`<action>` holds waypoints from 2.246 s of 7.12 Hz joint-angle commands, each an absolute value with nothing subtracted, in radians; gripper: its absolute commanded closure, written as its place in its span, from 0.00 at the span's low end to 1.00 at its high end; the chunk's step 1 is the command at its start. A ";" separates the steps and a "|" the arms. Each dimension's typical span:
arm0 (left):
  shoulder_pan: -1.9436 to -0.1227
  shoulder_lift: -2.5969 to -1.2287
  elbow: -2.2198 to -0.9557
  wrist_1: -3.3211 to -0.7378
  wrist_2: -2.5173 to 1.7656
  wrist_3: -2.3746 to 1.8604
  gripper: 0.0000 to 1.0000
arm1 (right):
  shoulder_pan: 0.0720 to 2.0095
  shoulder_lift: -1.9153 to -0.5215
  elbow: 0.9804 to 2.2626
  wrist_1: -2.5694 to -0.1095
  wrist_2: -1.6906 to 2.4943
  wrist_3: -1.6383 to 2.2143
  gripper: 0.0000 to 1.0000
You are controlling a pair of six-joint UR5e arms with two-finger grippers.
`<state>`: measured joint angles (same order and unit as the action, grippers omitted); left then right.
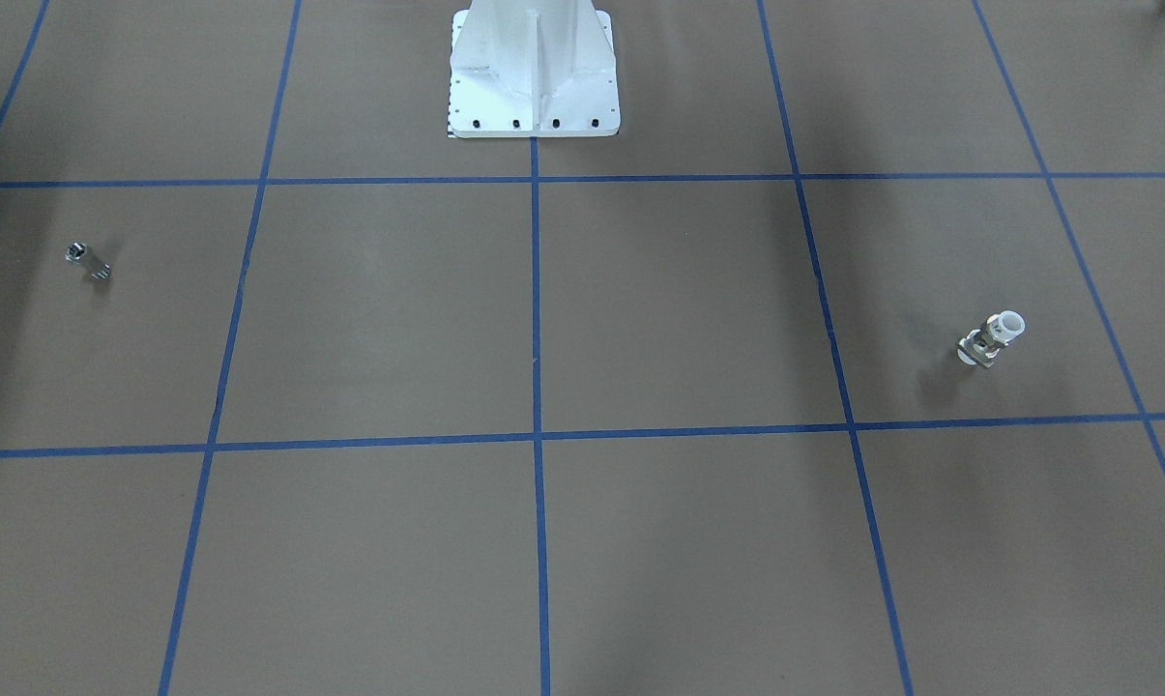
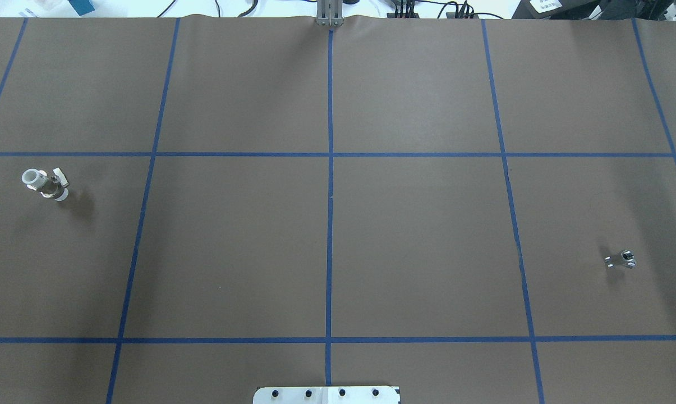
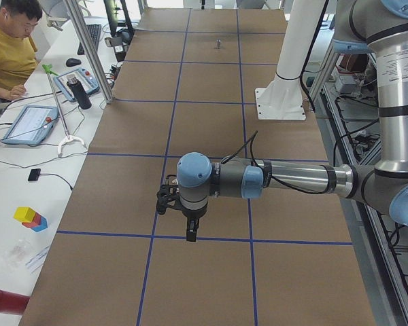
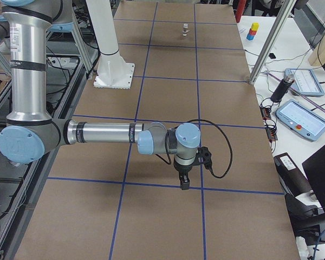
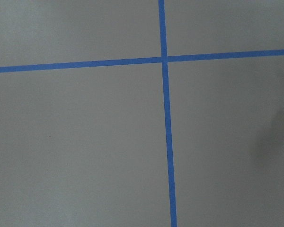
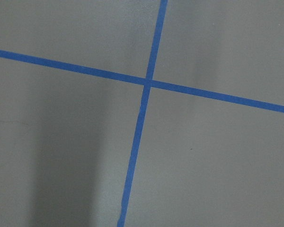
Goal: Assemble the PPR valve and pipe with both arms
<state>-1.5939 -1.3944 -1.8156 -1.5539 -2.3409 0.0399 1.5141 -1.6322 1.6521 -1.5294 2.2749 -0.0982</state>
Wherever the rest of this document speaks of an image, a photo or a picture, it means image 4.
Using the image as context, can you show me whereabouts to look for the orange circuit board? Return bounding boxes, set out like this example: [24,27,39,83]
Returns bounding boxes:
[260,107,271,120]

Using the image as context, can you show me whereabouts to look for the white pedestal column base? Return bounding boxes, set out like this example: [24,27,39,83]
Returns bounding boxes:
[86,0,135,89]

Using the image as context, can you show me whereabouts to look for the stacked colour blocks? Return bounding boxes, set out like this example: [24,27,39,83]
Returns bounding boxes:
[246,22,259,41]

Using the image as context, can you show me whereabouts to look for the near teach pendant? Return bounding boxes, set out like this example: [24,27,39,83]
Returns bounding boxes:
[276,99,325,142]

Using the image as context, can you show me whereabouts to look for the black monitor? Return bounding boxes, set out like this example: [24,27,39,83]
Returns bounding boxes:
[302,145,325,209]

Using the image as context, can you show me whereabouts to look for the white PPR valve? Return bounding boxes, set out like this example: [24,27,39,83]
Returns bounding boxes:
[182,23,190,37]

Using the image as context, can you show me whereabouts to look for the teach pendant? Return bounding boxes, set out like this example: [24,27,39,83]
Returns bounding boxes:
[276,99,325,142]
[284,68,325,97]

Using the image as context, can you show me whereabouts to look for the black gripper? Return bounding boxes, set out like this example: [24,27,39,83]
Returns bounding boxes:
[173,161,193,190]

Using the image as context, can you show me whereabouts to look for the far teach pendant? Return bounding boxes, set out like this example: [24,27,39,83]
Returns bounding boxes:
[284,68,325,97]

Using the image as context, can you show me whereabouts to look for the black box with label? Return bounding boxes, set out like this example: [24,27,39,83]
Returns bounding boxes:
[274,153,312,197]

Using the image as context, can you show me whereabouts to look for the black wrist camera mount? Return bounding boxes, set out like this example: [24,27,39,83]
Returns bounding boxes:
[194,147,213,172]

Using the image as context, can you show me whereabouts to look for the black camera cable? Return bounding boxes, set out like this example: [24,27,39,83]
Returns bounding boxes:
[156,119,233,179]

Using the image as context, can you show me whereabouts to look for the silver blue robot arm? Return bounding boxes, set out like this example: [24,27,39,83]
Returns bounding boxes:
[0,1,200,190]

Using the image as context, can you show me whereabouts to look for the aluminium frame post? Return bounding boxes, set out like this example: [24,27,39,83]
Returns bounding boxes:
[248,0,297,85]

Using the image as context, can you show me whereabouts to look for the black cylinder tool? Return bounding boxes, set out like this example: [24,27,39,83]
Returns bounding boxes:
[270,74,294,103]

